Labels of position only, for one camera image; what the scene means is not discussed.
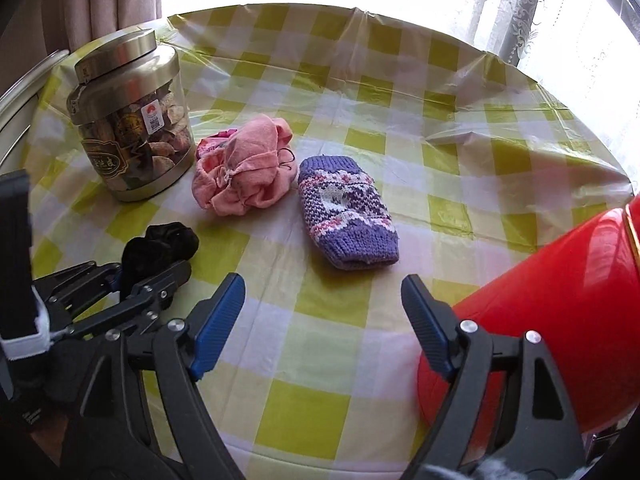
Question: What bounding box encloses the clear jar with silver lid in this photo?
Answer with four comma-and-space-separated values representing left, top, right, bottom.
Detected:
66, 29, 196, 203

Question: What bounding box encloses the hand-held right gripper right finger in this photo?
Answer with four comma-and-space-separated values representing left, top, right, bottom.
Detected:
400, 274, 588, 480

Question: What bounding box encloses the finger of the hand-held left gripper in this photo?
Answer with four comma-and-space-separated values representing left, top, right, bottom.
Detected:
50, 262, 193, 341
32, 260, 123, 321

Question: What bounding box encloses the red thermos flask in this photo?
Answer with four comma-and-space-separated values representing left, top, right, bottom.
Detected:
416, 195, 640, 433

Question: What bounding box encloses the black scrunchie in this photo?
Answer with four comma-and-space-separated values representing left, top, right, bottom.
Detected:
120, 221, 200, 293

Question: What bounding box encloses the pink scrunchie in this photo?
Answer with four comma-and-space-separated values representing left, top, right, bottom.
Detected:
194, 114, 298, 218

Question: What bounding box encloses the white cabinet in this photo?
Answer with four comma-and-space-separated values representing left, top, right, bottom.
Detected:
0, 49, 71, 171

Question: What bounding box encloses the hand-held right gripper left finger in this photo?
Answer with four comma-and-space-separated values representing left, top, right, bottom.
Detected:
60, 272, 247, 480

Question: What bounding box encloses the purple knitted sock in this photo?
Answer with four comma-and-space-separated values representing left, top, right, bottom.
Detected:
297, 155, 400, 271

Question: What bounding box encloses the yellow-green checked plastic tablecloth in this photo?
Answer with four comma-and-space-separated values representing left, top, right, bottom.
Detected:
0, 4, 633, 466

